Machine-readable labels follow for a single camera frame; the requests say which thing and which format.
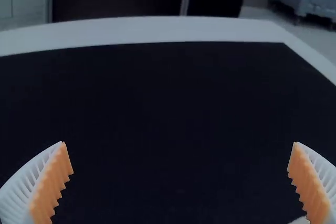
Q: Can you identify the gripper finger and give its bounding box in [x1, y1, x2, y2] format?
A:
[0, 141, 74, 224]
[287, 141, 336, 224]

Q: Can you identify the black mat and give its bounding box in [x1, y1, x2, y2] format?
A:
[0, 41, 336, 224]

